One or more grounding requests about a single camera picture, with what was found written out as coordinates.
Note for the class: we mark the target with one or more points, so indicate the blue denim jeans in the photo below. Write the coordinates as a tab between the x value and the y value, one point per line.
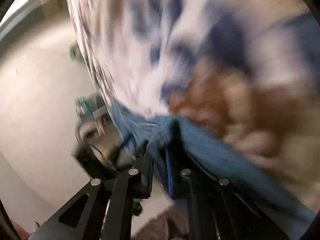
218	160

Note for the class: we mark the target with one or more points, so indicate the green shelf clutter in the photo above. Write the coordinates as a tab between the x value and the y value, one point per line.
91	108

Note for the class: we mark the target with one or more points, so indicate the black device with cables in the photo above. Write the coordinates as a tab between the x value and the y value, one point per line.
102	152

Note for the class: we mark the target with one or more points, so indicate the floral fleece blanket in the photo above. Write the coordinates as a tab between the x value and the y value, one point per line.
246	71

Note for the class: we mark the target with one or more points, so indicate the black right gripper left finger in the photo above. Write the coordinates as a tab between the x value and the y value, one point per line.
103	208

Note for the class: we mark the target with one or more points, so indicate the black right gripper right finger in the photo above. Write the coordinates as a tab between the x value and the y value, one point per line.
215	210

